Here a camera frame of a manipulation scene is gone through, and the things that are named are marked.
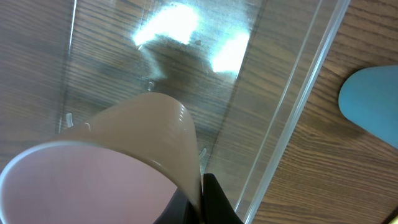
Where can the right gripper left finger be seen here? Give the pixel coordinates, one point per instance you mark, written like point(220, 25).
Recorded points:
point(178, 211)

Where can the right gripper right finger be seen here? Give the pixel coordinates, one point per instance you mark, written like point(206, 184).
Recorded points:
point(216, 207)

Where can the pink plastic cup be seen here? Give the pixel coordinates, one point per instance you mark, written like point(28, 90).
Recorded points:
point(123, 165)

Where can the blue plastic cup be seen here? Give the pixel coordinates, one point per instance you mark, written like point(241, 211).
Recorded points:
point(368, 98)

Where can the clear plastic container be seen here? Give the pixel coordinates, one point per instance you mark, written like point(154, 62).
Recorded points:
point(243, 69)

